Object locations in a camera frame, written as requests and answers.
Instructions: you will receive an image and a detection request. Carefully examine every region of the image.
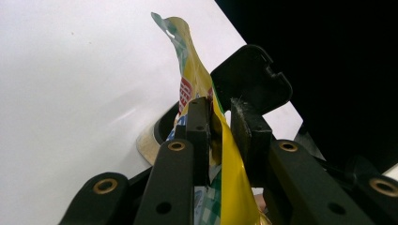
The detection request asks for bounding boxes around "glass jar with black lid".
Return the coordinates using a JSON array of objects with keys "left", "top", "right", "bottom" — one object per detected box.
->
[{"left": 136, "top": 43, "right": 294, "bottom": 167}]

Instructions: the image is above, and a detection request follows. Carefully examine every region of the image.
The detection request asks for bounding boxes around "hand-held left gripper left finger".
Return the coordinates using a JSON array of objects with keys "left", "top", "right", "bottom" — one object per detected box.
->
[{"left": 175, "top": 96, "right": 212, "bottom": 187}]

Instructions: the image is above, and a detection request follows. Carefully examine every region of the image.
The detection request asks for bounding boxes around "yellow seasoning packet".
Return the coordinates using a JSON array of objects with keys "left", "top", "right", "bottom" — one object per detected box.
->
[{"left": 150, "top": 11, "right": 272, "bottom": 225}]

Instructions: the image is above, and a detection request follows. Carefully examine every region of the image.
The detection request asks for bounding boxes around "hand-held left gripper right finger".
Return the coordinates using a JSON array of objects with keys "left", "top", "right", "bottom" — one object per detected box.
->
[{"left": 230, "top": 98, "right": 273, "bottom": 188}]

